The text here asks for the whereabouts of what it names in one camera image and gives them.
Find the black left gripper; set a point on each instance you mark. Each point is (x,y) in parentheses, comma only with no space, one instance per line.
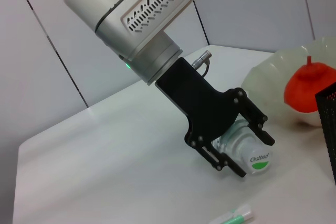
(199,103)

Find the green label water bottle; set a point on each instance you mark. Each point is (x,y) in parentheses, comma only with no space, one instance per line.
(258,161)

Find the translucent green fruit plate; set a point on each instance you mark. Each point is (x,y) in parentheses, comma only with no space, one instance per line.
(273,77)

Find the green utility knife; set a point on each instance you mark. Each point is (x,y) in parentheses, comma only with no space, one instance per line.
(236,214)

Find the black mesh pen holder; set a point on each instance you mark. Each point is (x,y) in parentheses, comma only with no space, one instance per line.
(328,119)

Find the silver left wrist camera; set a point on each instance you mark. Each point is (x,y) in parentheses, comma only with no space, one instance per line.
(157,30)

